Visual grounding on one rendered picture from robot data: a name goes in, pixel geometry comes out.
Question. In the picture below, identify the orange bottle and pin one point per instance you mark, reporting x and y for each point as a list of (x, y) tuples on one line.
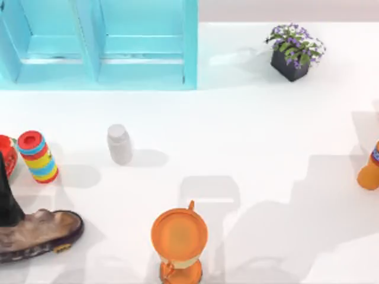
[(370, 174)]

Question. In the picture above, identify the brown shoe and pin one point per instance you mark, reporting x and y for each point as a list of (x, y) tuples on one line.
[(41, 233)]

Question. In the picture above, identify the orange hourglass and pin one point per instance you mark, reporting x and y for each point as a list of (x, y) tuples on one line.
[(179, 236)]

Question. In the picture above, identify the potted purple flower plant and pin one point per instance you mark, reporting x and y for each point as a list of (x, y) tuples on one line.
[(291, 51)]

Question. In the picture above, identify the light blue rack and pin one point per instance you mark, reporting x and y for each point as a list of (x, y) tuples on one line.
[(97, 44)]

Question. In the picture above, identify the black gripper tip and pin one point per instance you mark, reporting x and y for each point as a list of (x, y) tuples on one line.
[(7, 195)]

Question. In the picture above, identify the white bottle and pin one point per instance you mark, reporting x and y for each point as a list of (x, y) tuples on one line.
[(120, 145)]

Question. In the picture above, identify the red yellow blue striped can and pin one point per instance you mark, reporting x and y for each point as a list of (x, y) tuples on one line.
[(38, 156)]

